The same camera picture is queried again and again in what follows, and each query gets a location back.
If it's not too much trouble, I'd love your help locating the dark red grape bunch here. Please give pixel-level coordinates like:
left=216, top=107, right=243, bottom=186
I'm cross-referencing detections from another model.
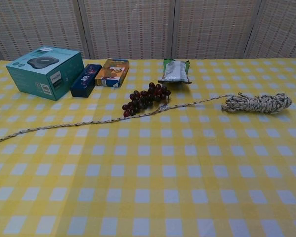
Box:
left=122, top=82, right=172, bottom=118

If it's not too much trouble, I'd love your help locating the teal Philips product box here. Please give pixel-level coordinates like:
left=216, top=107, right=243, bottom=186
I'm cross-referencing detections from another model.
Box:
left=5, top=46, right=84, bottom=101

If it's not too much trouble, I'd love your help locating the green and silver snack bag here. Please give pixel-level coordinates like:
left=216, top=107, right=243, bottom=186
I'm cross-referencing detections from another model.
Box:
left=157, top=58, right=193, bottom=85

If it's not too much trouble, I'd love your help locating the speckled beige braided rope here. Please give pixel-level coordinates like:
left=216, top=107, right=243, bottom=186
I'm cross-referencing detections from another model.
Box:
left=0, top=92, right=293, bottom=145

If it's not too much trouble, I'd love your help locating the orange snack box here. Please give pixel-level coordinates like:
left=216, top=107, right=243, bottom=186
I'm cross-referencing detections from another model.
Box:
left=94, top=58, right=130, bottom=88

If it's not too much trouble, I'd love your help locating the yellow white checked tablecloth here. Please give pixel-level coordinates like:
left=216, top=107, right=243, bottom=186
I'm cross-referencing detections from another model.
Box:
left=0, top=58, right=296, bottom=237

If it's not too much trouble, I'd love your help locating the woven bamboo folding screen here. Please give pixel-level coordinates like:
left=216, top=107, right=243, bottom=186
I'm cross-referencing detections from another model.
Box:
left=0, top=0, right=296, bottom=61

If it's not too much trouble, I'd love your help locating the dark blue narrow box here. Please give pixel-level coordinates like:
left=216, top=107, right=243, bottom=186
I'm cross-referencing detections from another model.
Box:
left=70, top=63, right=102, bottom=98

